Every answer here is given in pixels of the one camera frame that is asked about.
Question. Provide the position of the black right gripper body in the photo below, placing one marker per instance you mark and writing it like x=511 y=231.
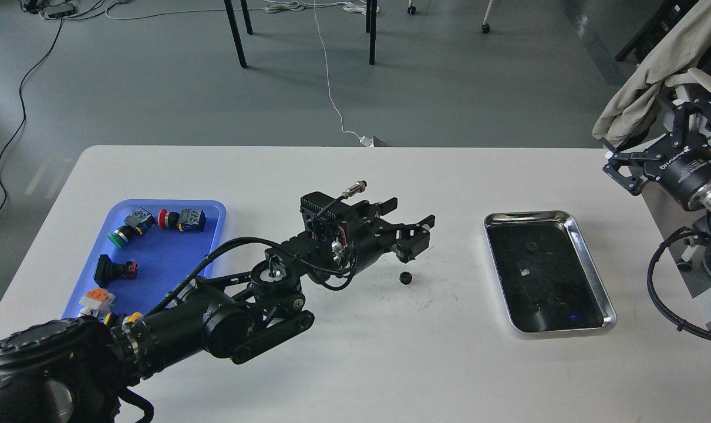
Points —
x=683 y=171

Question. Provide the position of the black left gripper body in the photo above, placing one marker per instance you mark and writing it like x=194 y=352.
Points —
x=359 y=240

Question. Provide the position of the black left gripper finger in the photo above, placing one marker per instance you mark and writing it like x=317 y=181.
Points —
x=365 y=210
x=409 y=240

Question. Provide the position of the small black gear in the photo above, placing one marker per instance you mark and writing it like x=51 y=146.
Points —
x=531 y=247
x=405 y=278

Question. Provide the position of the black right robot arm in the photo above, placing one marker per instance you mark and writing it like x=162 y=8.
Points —
x=627 y=169

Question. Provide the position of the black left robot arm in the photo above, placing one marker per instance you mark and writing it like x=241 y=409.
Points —
x=243 y=299

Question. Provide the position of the silver metal tray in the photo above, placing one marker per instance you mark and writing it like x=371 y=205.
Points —
x=555 y=292

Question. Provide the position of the blue plastic tray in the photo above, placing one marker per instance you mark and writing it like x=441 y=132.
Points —
x=163 y=256

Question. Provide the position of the white office chair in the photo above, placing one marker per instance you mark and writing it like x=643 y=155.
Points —
x=689 y=85

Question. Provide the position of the beige jacket on chair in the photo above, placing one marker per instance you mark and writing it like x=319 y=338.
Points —
x=684 y=45

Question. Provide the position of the black cabinet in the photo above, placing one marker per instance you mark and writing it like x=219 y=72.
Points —
x=655 y=30

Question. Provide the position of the red emergency push button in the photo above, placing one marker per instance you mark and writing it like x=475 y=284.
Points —
x=187 y=220

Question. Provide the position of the black table leg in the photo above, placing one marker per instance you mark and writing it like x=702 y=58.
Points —
x=246 y=16
x=235 y=33

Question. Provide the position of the orange grey contact block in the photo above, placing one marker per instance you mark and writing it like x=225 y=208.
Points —
x=96 y=303

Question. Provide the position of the black power strip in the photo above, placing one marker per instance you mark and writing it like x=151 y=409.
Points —
x=49 y=9

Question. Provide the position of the green push button switch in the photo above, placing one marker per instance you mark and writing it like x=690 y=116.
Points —
x=138 y=222

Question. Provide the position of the black selector switch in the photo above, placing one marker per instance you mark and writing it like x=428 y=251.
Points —
x=106 y=270

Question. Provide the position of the yellow push button switch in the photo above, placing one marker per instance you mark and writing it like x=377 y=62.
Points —
x=118 y=320

